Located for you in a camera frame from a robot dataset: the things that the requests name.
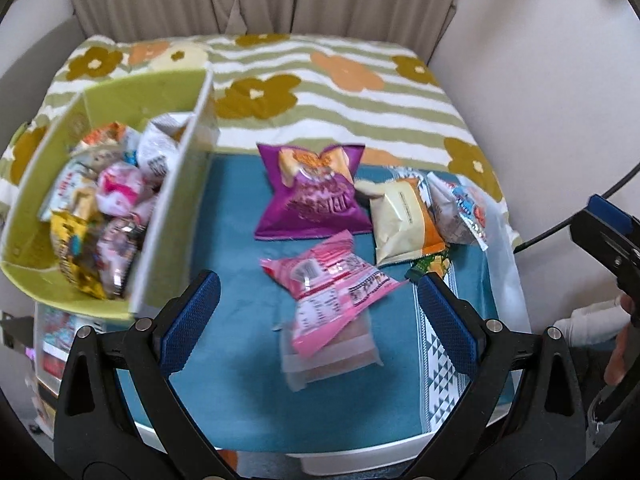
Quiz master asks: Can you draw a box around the pink printed snack packet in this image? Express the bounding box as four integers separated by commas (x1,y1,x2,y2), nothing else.
260,230,409,359

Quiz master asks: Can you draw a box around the green cardboard box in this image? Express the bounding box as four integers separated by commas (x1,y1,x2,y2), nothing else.
0,67,221,322

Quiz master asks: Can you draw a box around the teal patterned cloth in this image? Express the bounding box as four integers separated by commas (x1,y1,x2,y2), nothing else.
115,152,531,454

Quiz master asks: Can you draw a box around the white grey snack packet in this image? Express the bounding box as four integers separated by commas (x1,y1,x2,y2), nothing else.
136,115,194,184

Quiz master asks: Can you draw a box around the cream orange snack packet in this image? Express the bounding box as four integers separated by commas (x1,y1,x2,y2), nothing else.
355,177,447,268

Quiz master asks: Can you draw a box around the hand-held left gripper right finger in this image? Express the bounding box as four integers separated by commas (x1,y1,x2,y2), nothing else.
400,271,588,480

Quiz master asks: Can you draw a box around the striped floral blanket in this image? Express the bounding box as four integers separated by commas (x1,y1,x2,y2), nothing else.
0,34,524,262

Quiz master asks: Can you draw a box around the person's right hand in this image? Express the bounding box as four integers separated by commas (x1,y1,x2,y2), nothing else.
603,294,640,387

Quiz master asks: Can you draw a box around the clear blue red snack packet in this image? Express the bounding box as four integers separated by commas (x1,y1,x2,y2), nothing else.
426,171,489,252

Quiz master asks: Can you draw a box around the colourful printed box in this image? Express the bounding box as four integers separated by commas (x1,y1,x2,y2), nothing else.
32,302,108,412

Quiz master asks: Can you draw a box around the purple snack bag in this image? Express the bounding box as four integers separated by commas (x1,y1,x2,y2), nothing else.
254,142,373,241

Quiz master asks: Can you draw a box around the green orange snack packet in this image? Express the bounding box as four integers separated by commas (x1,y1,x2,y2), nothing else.
405,252,454,284

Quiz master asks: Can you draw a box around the grey padded headboard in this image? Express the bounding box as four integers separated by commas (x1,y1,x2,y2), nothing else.
0,15,87,107

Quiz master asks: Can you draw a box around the small white snack packet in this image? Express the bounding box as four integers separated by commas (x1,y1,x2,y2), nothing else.
40,157,99,224

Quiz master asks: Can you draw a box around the orange red snack packet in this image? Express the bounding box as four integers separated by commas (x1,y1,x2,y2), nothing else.
75,121,136,161

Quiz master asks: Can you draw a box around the clear pink wafer pack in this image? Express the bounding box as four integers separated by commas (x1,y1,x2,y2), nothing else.
280,310,384,394

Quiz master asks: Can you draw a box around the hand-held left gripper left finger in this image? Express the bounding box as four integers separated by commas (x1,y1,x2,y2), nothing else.
52,270,236,480

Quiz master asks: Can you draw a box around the purple white snack packet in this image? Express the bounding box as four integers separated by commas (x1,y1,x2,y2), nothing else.
95,215,149,301

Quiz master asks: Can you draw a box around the yellow snack packet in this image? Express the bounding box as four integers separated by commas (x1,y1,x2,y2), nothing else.
50,210,109,301

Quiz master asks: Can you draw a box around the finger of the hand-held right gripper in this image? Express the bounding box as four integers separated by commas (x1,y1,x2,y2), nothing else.
569,194,640,273

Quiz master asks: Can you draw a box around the white pink snack packet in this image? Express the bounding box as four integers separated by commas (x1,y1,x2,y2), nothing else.
95,162,152,219

